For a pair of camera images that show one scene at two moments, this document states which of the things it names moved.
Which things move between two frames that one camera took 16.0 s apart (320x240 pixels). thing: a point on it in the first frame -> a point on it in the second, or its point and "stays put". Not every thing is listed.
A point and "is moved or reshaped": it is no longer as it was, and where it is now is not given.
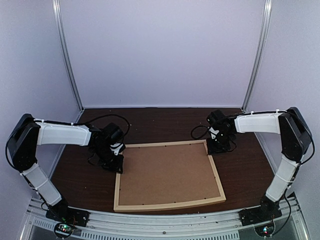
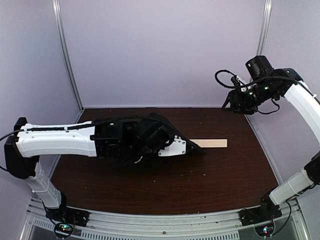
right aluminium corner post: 260,55 stays put
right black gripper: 212,149 -> 237,101
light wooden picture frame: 203,201 is moved or reshaped
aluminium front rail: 282,218 stays put
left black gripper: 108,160 -> 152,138
